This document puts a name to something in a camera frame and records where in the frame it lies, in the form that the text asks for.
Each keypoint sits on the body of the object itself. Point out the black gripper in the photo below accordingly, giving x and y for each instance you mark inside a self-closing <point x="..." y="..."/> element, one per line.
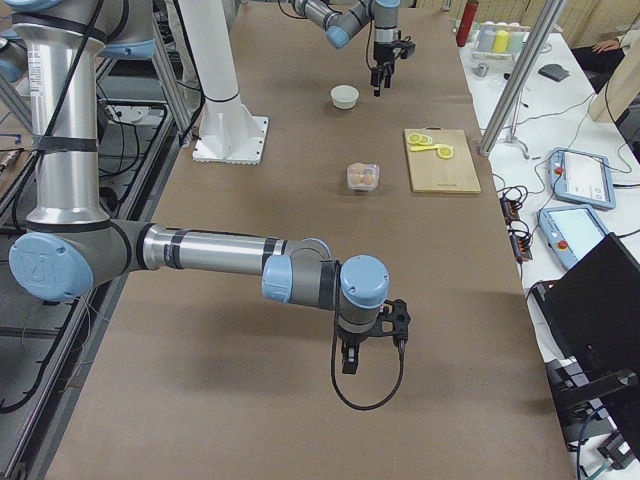
<point x="351" y="338"/>
<point x="381" y="54"/>

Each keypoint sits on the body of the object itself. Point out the clear plastic egg carton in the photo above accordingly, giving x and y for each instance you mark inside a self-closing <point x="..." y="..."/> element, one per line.
<point x="363" y="169"/>

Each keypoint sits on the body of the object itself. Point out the white ceramic bowl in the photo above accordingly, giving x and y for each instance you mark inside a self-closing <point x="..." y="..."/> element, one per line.
<point x="344" y="97"/>

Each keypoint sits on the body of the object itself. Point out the yellow plastic knife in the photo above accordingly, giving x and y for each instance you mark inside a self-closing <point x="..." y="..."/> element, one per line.
<point x="417" y="148"/>

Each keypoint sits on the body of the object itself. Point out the small steel cup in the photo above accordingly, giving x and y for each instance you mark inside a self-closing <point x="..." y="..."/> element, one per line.
<point x="481" y="69"/>

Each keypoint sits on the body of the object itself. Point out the red cylinder bottle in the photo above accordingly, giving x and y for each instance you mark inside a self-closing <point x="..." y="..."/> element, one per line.
<point x="466" y="22"/>

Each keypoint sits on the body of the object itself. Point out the bamboo cutting board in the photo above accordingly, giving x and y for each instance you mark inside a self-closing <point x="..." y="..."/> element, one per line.
<point x="431" y="174"/>

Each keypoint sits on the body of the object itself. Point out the yellow cup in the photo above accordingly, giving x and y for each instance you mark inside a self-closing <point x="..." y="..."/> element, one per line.
<point x="501" y="41"/>

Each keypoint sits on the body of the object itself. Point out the blue teach pendant far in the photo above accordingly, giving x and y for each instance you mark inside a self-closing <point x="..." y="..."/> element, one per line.
<point x="582" y="177"/>

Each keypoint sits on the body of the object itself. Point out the blue teach pendant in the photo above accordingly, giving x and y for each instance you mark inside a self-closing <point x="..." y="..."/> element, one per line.
<point x="571" y="231"/>
<point x="582" y="177"/>

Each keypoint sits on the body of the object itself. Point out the blue teach pendant near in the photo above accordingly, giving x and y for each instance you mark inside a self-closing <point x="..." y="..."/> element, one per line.
<point x="571" y="231"/>

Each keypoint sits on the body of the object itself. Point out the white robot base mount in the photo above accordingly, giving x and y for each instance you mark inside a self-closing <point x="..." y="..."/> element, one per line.
<point x="228" y="132"/>

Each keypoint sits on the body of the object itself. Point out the aluminium frame post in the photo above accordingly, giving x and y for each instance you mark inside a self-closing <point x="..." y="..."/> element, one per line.
<point x="508" y="105"/>

